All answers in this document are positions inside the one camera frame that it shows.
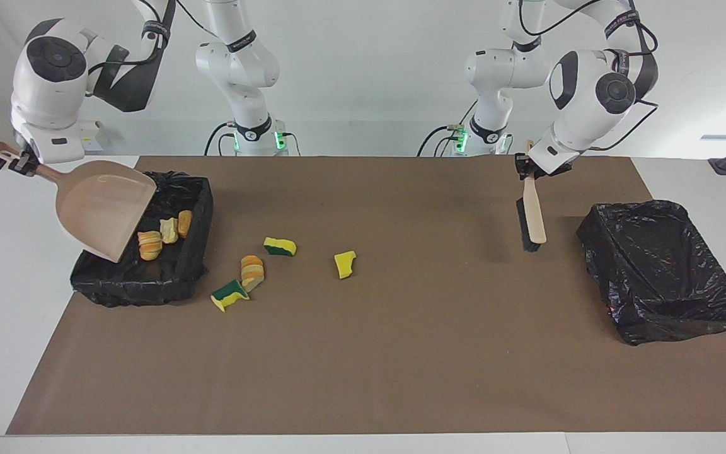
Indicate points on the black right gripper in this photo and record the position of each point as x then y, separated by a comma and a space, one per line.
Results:
24, 164

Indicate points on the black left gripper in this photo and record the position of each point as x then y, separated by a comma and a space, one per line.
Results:
524, 167

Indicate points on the beige hand brush black bristles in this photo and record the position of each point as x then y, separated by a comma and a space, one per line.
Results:
533, 214

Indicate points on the beige plastic dustpan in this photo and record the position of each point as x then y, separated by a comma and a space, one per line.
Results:
104, 208

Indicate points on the orange striped sponge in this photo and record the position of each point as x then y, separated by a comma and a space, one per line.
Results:
150, 246

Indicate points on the pale cream sponge piece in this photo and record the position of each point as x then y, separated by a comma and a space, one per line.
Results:
169, 231

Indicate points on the brown waffle sponge piece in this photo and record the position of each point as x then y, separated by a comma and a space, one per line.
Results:
184, 223

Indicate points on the small yellow sponge piece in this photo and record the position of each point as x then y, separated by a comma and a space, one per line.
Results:
345, 265

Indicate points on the notched green yellow sponge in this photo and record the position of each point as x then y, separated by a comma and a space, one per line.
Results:
230, 295

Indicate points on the orange striped bread slices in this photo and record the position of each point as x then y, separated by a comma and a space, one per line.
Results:
252, 271

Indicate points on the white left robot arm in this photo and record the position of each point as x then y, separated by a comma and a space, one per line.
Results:
583, 94

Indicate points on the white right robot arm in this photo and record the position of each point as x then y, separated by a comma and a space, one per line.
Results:
54, 94

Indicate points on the black bag lined bin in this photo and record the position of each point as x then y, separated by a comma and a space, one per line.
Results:
149, 284
659, 271

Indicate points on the green lit base connector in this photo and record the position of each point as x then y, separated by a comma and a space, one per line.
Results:
280, 140
460, 139

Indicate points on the brown table mat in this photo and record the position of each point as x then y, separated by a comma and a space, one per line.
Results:
363, 378

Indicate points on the white wall socket box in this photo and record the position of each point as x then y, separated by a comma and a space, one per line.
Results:
93, 135

